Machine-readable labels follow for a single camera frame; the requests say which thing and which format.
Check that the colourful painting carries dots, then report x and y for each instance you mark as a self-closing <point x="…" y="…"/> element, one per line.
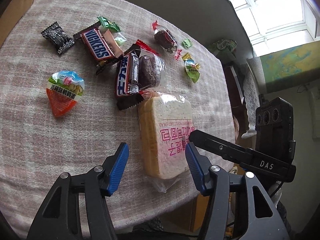
<point x="290" y="67"/>

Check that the green yellow snack packet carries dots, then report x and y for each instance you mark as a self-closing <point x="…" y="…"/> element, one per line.
<point x="191" y="67"/>

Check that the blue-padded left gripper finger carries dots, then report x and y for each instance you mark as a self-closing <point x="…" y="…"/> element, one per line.
<point x="59" y="217"/>

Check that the Snickers bar English label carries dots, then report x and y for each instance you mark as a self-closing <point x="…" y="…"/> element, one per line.
<point x="103" y="47"/>

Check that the packaged sliced bread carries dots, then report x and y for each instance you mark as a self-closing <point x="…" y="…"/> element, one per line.
<point x="166" y="122"/>

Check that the small green candy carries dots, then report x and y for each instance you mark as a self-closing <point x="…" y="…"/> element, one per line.
<point x="187" y="43"/>

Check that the heart-shaped quail egg pack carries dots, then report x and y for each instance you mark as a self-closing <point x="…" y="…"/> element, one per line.
<point x="64" y="90"/>

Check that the white lace cloth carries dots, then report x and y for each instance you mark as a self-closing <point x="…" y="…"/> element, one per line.
<point x="251" y="95"/>

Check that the chocolate pastry red-tie wrapper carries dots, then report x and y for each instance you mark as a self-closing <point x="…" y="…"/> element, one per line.
<point x="166" y="40"/>

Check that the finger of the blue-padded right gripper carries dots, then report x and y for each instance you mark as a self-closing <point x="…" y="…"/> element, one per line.
<point x="256" y="216"/>

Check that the green snack bag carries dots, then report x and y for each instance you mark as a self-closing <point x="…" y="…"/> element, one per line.
<point x="223" y="47"/>

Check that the Snickers bar Chinese label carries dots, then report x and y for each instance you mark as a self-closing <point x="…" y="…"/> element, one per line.
<point x="127" y="82"/>

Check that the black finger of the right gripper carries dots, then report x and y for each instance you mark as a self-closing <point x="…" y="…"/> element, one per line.
<point x="225" y="149"/>

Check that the pink checked tablecloth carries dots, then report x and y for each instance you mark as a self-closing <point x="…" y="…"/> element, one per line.
<point x="37" y="147"/>

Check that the cardboard box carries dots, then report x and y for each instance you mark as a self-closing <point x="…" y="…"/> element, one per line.
<point x="11" y="12"/>

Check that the small black candy packet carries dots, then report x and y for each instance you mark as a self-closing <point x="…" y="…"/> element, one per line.
<point x="58" y="37"/>

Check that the window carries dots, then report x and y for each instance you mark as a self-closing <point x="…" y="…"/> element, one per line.
<point x="273" y="25"/>

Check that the chocolate cake clear wrapper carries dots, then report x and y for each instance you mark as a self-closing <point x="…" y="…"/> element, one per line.
<point x="151" y="75"/>

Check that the green wrapped candy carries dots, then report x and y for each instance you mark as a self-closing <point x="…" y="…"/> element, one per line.
<point x="106" y="23"/>

